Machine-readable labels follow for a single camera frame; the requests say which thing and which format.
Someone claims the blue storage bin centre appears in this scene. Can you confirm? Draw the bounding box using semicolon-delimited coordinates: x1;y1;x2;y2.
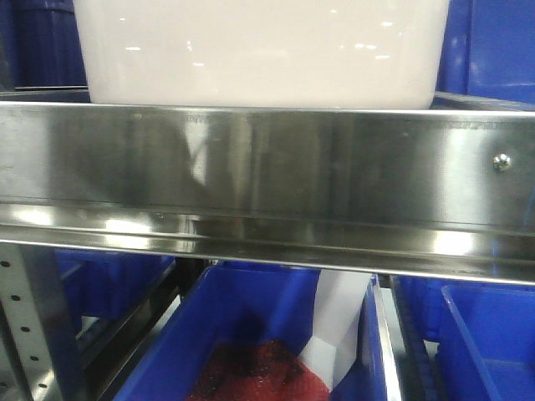
116;262;402;400

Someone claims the blue storage bin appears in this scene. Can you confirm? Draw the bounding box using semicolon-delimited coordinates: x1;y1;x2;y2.
116;262;402;400
54;248;175;327
391;277;534;400

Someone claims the blue storage bin left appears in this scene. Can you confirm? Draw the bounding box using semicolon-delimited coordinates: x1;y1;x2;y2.
54;248;175;327

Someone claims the stainless steel shelf rack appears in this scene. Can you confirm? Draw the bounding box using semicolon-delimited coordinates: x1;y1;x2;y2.
1;89;534;400

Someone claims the blue storage bin right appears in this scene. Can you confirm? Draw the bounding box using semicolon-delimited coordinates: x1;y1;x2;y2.
391;277;534;400

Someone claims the blue bin upper left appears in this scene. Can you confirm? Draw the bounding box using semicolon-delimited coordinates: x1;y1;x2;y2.
1;1;87;90

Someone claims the blue bin upper right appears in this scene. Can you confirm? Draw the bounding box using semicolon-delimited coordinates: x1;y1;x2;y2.
436;1;534;104

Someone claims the white paper sheet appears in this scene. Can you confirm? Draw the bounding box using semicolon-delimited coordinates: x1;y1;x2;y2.
298;270;371;390

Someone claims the red mesh cloth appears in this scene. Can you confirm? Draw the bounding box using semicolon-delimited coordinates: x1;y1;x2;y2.
186;340;330;401

